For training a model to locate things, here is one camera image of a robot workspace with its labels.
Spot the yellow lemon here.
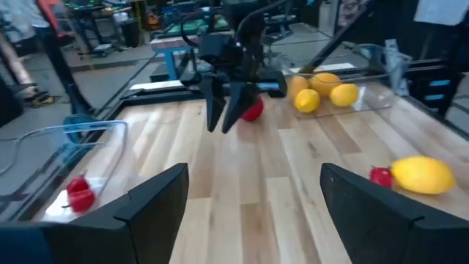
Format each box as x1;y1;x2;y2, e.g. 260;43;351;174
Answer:
329;83;360;108
309;72;342;98
390;155;457;196
294;89;322;114

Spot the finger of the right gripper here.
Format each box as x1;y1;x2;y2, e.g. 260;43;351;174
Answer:
221;83;262;135
199;74;229;133

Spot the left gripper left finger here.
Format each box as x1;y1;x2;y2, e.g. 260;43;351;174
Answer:
0;162;191;264

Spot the orange fruit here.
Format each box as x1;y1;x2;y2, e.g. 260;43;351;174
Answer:
287;76;311;100

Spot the small red bell pepper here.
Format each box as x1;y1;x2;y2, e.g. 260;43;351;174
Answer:
62;190;97;214
65;175;91;194
369;165;394;190

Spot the person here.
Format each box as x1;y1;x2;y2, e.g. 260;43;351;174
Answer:
0;0;65;109

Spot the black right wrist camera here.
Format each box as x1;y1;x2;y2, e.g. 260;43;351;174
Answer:
199;33;241;70

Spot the clear plastic bin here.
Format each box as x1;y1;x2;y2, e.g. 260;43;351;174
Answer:
281;38;413;120
0;120;129;224

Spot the black trash bin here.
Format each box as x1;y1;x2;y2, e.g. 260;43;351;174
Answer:
120;18;142;48

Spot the red tomato green calyx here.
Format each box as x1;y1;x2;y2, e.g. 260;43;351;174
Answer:
240;95;265;123

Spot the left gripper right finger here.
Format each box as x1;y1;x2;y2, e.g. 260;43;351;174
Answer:
320;162;469;264

